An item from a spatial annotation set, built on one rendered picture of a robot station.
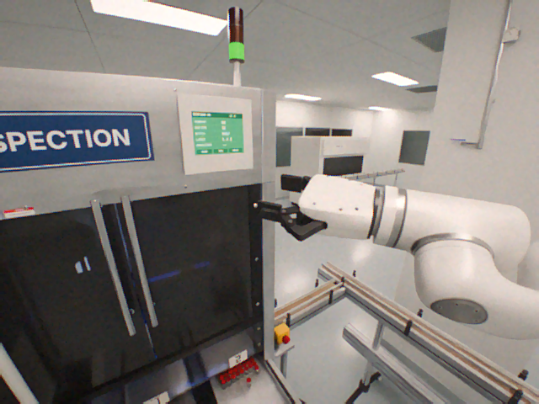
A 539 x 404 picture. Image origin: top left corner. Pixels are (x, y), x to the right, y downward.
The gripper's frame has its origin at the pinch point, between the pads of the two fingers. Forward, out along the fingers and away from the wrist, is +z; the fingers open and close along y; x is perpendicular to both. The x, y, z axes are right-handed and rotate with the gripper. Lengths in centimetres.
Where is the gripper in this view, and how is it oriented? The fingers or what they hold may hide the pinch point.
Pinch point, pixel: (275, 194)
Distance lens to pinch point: 35.7
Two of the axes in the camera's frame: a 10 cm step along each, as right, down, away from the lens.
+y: -4.2, 5.3, -7.3
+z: -9.0, -1.9, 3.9
